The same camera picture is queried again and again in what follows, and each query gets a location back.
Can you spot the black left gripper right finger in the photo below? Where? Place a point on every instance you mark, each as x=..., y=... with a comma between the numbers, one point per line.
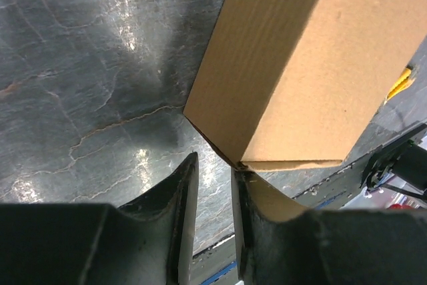
x=279, y=241

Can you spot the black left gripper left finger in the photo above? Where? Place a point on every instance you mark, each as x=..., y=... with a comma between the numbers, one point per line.
x=148, y=240

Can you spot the brown cardboard express box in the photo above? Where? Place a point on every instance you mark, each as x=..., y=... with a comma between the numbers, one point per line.
x=292, y=84

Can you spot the yellow utility knife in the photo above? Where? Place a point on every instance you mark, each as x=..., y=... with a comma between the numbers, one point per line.
x=404, y=82

